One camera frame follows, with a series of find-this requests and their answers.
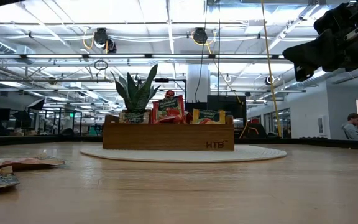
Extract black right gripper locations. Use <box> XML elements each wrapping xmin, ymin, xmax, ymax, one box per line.
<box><xmin>282</xmin><ymin>0</ymin><xmax>358</xmax><ymax>82</ymax></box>

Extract yellow mango tea packet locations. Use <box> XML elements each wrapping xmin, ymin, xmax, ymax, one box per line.
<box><xmin>191</xmin><ymin>108</ymin><xmax>226</xmax><ymax>125</ymax></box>

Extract red strawberry tea packet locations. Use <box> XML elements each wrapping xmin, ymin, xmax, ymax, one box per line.
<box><xmin>150</xmin><ymin>95</ymin><xmax>186</xmax><ymax>124</ymax></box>

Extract wooden three-compartment tea box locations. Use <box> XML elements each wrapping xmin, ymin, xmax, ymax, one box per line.
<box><xmin>102</xmin><ymin>114</ymin><xmax>236</xmax><ymax>152</ymax></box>

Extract black perforated computer case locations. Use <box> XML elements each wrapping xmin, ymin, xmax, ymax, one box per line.
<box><xmin>184</xmin><ymin>94</ymin><xmax>248</xmax><ymax>124</ymax></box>

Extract white round woven placemat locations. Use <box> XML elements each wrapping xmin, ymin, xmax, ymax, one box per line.
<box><xmin>80</xmin><ymin>144</ymin><xmax>288</xmax><ymax>164</ymax></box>

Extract snake plant in white pot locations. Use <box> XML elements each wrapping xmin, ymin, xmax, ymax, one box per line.
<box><xmin>110</xmin><ymin>63</ymin><xmax>162</xmax><ymax>114</ymax></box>

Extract long ceiling light bar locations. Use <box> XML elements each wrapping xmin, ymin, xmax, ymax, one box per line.
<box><xmin>0</xmin><ymin>53</ymin><xmax>287</xmax><ymax>60</ymax></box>

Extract yellow hanging cable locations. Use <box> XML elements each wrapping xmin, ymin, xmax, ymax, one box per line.
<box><xmin>260</xmin><ymin>0</ymin><xmax>283</xmax><ymax>138</ymax></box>

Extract silver ceiling air duct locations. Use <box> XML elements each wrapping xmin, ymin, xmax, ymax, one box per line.
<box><xmin>286</xmin><ymin>68</ymin><xmax>354</xmax><ymax>91</ymax></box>

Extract black hanging cable with coil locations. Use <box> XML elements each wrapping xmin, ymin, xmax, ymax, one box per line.
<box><xmin>216</xmin><ymin>0</ymin><xmax>221</xmax><ymax>97</ymax></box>

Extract black ceiling cord reel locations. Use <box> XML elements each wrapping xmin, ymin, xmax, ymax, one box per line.
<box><xmin>192</xmin><ymin>27</ymin><xmax>210</xmax><ymax>44</ymax></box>
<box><xmin>92</xmin><ymin>27</ymin><xmax>117</xmax><ymax>54</ymax></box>

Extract black hanging cable loop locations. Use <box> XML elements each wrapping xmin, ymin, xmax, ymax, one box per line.
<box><xmin>93</xmin><ymin>58</ymin><xmax>109</xmax><ymax>72</ymax></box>

